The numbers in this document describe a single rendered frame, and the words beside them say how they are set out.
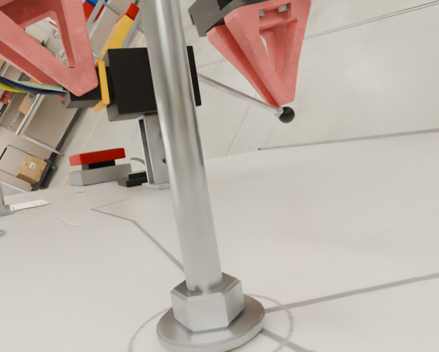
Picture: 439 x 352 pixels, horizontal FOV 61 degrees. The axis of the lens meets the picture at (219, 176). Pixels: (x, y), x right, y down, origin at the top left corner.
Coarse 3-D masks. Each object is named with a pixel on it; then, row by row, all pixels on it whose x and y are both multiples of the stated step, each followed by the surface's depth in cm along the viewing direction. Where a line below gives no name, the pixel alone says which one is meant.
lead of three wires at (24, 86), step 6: (0, 78) 21; (0, 84) 21; (6, 84) 21; (12, 84) 21; (18, 84) 22; (24, 84) 22; (30, 84) 22; (36, 84) 22; (42, 84) 23; (12, 90) 22; (18, 90) 22; (24, 90) 22; (30, 90) 22; (36, 90) 22; (42, 90) 23; (48, 90) 23; (54, 90) 23; (60, 90) 23
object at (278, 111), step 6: (198, 78) 27; (204, 78) 27; (210, 78) 28; (210, 84) 28; (216, 84) 28; (222, 84) 28; (222, 90) 28; (228, 90) 28; (234, 90) 28; (240, 96) 29; (246, 96) 29; (252, 102) 29; (258, 102) 29; (264, 102) 29; (264, 108) 30; (270, 108) 30; (276, 108) 30; (282, 108) 30; (276, 114) 30
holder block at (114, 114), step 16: (112, 48) 23; (128, 48) 23; (144, 48) 24; (192, 48) 25; (112, 64) 23; (128, 64) 23; (144, 64) 24; (192, 64) 25; (112, 80) 23; (128, 80) 23; (144, 80) 24; (192, 80) 25; (128, 96) 23; (144, 96) 24; (112, 112) 25; (128, 112) 23; (144, 112) 24
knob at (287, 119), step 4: (284, 108) 30; (288, 108) 30; (284, 112) 30; (288, 112) 30; (292, 112) 30; (284, 116) 30; (288, 116) 30; (292, 116) 30; (280, 120) 30; (284, 120) 30; (288, 120) 30; (292, 120) 30
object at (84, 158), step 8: (88, 152) 40; (96, 152) 40; (104, 152) 41; (112, 152) 41; (120, 152) 42; (72, 160) 42; (80, 160) 39; (88, 160) 40; (96, 160) 40; (104, 160) 41; (112, 160) 42; (88, 168) 41
